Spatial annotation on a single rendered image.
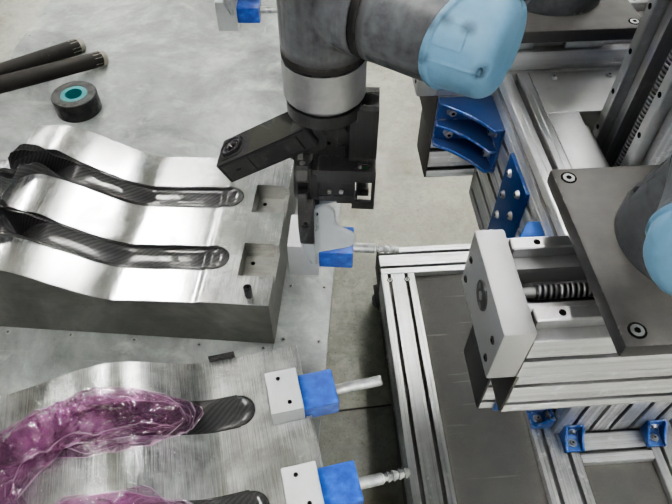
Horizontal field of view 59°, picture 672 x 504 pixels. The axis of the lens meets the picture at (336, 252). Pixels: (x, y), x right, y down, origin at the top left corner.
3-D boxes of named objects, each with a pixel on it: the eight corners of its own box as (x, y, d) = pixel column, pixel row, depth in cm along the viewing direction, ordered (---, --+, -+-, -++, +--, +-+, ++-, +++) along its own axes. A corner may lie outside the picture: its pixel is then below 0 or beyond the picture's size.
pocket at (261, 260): (281, 262, 80) (279, 244, 77) (275, 294, 77) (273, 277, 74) (247, 260, 80) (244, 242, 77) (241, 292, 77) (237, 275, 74)
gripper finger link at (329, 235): (353, 280, 66) (356, 211, 61) (301, 278, 67) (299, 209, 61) (354, 263, 69) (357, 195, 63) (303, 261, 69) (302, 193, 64)
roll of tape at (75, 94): (105, 116, 108) (99, 100, 105) (60, 127, 106) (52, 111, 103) (98, 92, 112) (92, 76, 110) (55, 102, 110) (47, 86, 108)
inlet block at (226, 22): (292, 16, 110) (290, -12, 106) (291, 31, 107) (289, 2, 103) (221, 16, 110) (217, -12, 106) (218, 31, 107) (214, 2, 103)
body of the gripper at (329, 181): (373, 216, 61) (379, 123, 52) (290, 213, 61) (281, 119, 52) (374, 165, 66) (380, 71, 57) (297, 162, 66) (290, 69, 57)
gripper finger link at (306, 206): (313, 252, 63) (312, 180, 57) (298, 251, 63) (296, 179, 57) (316, 226, 66) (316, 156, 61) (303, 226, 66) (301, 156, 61)
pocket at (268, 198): (290, 204, 87) (289, 186, 84) (286, 231, 83) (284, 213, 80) (259, 202, 87) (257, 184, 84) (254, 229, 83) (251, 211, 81)
